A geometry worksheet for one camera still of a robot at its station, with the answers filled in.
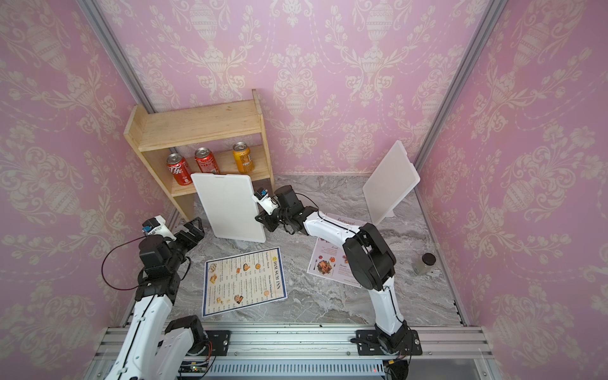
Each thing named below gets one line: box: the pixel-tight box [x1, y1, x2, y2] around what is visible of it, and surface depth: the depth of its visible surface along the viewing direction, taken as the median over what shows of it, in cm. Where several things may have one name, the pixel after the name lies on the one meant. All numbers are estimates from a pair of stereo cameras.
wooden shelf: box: [123, 88, 275, 223], surface depth 83 cm
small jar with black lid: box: [412, 252, 437, 276], surface depth 84 cm
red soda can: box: [194, 146, 221, 175], surface depth 86 cm
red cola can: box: [166, 152, 193, 187], surface depth 84 cm
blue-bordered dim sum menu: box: [201, 247, 289, 318], surface depth 89 cm
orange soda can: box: [232, 140, 255, 175], surface depth 88 cm
